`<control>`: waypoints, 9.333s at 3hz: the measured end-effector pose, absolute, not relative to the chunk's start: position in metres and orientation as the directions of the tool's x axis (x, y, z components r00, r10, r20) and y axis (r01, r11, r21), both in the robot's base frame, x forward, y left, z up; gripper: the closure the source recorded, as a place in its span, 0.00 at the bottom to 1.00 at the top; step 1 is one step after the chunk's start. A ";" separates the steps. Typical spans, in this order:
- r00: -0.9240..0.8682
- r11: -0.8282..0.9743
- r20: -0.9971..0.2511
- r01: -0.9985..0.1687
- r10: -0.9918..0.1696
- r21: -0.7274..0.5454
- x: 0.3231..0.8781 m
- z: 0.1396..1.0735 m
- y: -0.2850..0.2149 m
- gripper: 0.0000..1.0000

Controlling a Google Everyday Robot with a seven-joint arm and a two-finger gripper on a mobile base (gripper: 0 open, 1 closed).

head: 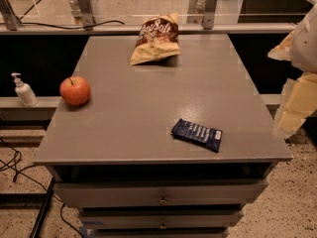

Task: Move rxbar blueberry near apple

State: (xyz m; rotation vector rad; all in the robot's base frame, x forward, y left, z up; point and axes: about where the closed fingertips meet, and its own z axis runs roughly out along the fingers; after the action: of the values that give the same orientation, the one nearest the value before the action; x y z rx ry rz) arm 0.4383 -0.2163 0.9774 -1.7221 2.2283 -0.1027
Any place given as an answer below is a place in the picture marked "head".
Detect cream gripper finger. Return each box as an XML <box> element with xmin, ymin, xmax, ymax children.
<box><xmin>267</xmin><ymin>32</ymin><xmax>294</xmax><ymax>61</ymax></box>
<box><xmin>273</xmin><ymin>72</ymin><xmax>317</xmax><ymax>139</ymax></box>

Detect blue rxbar blueberry wrapper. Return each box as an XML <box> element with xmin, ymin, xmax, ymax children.
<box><xmin>171</xmin><ymin>119</ymin><xmax>223</xmax><ymax>153</ymax></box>

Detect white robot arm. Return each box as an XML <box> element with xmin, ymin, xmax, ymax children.
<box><xmin>267</xmin><ymin>5</ymin><xmax>317</xmax><ymax>139</ymax></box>

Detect red apple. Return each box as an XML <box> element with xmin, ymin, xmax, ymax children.
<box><xmin>59</xmin><ymin>76</ymin><xmax>91</xmax><ymax>106</ymax></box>

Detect brown yellow chip bag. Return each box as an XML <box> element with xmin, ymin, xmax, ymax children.
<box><xmin>130</xmin><ymin>12</ymin><xmax>180</xmax><ymax>65</ymax></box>

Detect top grey drawer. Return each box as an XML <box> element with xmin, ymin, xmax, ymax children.
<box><xmin>53</xmin><ymin>178</ymin><xmax>268</xmax><ymax>208</ymax></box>

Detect grey drawer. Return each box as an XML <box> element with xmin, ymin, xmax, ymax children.
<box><xmin>53</xmin><ymin>178</ymin><xmax>268</xmax><ymax>208</ymax></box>
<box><xmin>80</xmin><ymin>208</ymin><xmax>243</xmax><ymax>229</ymax></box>

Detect grey drawer cabinet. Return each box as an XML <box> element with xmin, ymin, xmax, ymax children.
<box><xmin>35</xmin><ymin>35</ymin><xmax>291</xmax><ymax>238</ymax></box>

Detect white pump bottle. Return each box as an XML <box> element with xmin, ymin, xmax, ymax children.
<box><xmin>11</xmin><ymin>72</ymin><xmax>38</xmax><ymax>106</ymax></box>

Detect right metal bracket post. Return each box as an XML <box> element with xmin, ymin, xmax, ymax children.
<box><xmin>186</xmin><ymin>0</ymin><xmax>221</xmax><ymax>31</ymax></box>

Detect metal bracket post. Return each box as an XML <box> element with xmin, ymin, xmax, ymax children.
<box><xmin>186</xmin><ymin>0</ymin><xmax>221</xmax><ymax>31</ymax></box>
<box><xmin>68</xmin><ymin>0</ymin><xmax>95</xmax><ymax>30</ymax></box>

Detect left metal bracket post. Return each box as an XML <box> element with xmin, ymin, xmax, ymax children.
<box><xmin>68</xmin><ymin>0</ymin><xmax>95</xmax><ymax>30</ymax></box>

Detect black cable on ledge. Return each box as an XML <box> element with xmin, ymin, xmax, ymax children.
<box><xmin>19</xmin><ymin>0</ymin><xmax>126</xmax><ymax>31</ymax></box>

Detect far left metal bracket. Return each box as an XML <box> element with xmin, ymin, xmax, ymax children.
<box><xmin>0</xmin><ymin>0</ymin><xmax>21</xmax><ymax>31</ymax></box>

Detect black cable on floor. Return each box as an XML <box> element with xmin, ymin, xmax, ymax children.
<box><xmin>0</xmin><ymin>136</ymin><xmax>87</xmax><ymax>238</ymax></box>

